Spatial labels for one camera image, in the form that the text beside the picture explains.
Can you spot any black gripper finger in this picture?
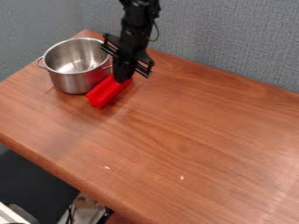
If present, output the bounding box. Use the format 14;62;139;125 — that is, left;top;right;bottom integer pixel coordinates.
121;62;137;82
113;55;123;83

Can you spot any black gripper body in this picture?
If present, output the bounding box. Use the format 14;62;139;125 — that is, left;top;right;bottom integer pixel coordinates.
102;33;155;78

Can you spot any red block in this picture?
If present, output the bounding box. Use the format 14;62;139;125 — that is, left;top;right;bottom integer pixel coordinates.
86;75;134;109

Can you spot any stainless steel pot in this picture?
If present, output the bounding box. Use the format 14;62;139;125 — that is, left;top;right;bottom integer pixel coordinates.
36;38;113;95

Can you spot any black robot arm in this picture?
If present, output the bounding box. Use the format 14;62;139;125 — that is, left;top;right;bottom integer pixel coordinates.
102;0;162;83

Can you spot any white object at corner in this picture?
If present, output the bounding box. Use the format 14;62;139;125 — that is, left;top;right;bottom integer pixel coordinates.
0;202;32;224

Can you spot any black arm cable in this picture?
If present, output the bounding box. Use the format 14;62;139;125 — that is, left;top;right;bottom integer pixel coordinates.
149;20;162;43

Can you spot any white table leg frame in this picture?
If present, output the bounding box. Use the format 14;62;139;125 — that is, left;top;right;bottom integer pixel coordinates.
58;192;114;224

